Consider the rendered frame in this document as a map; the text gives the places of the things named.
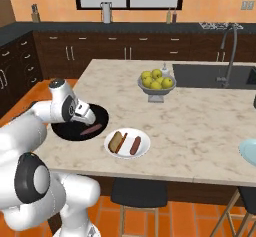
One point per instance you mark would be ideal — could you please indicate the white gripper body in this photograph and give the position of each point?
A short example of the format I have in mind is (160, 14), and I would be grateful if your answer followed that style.
(87, 116)

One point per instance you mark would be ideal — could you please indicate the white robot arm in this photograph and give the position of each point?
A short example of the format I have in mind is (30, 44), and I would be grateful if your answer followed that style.
(20, 141)

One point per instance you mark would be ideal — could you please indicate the brown sausage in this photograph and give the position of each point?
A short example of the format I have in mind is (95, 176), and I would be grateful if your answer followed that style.
(91, 129)
(135, 145)

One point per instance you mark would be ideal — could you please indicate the black round plate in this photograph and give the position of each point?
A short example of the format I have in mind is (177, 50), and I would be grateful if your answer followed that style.
(68, 131)

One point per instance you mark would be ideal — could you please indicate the brown hot dog bun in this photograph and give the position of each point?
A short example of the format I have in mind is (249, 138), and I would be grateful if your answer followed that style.
(115, 141)

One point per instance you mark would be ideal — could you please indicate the white shallow bowl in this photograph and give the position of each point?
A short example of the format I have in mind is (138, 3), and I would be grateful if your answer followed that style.
(125, 152)

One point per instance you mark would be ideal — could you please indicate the grey fruit bowl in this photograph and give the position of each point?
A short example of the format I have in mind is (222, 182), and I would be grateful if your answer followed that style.
(156, 94)

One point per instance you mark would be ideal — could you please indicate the light blue plate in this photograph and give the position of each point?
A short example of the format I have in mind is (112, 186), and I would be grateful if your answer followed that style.
(249, 151)

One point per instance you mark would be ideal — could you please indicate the dark wood base cupboards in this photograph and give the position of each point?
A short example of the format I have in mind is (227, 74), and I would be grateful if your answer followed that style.
(100, 52)

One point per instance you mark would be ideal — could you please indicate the yellow-green apple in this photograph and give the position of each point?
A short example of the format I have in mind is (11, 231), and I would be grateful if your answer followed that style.
(157, 73)
(167, 82)
(146, 75)
(155, 85)
(146, 82)

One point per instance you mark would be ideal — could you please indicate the dark wood drawer cupboards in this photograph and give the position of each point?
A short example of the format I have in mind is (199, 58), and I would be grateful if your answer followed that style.
(16, 71)

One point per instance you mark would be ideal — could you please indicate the white soap dispenser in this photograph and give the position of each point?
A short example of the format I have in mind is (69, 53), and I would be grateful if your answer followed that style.
(165, 69)

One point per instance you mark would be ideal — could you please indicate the black seat wooden stool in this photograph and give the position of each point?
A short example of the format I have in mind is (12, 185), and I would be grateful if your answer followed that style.
(139, 192)
(248, 201)

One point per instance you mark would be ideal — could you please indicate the wooden knife block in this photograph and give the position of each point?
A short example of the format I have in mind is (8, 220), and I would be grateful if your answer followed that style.
(35, 15)

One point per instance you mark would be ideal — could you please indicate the dark sink basin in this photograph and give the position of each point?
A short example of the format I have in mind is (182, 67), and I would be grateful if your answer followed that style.
(200, 76)

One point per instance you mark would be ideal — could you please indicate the pale yellow bottle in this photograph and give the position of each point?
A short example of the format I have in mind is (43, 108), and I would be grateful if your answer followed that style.
(168, 17)

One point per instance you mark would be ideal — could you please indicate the dark red bottle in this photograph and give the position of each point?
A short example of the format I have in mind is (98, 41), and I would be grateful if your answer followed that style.
(174, 17)

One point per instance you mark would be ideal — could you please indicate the grey tap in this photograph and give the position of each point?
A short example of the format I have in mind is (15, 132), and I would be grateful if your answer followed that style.
(230, 64)

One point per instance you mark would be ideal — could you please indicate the hob with grey grates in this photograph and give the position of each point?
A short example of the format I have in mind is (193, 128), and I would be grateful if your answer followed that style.
(220, 25)

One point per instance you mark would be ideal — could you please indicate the black object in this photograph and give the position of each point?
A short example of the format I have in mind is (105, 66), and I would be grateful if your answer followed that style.
(254, 101)

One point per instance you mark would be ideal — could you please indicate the grey wall socket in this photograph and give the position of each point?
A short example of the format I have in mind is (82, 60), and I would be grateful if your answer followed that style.
(247, 5)

